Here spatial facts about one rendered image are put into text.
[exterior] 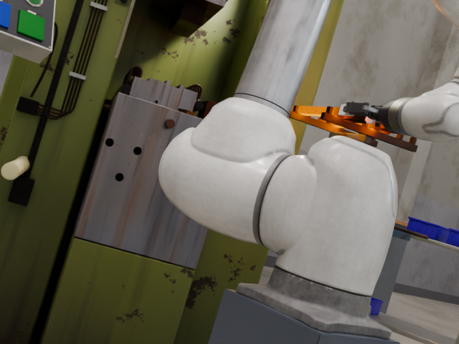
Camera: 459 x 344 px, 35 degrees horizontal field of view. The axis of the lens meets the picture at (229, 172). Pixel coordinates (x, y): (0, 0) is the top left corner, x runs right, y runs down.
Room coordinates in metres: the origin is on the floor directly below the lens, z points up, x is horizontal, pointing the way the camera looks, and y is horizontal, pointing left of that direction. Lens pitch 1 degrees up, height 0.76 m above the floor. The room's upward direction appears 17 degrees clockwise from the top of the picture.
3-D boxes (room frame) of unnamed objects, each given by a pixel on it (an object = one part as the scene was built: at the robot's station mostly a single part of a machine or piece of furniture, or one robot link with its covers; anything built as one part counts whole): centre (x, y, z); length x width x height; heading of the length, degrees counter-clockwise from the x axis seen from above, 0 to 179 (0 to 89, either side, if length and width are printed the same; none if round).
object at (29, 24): (2.00, 0.64, 1.01); 0.07 x 0.05 x 0.07; 127
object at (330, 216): (1.13, -0.18, 0.77); 0.18 x 0.16 x 0.22; 63
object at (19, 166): (2.08, 0.58, 0.62); 0.44 x 0.05 x 0.05; 12
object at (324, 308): (1.13, -0.20, 0.63); 0.22 x 0.18 x 0.06; 133
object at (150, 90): (2.44, 0.31, 0.96); 0.42 x 0.20 x 0.09; 12
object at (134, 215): (2.47, 0.25, 0.69); 0.56 x 0.38 x 0.45; 12
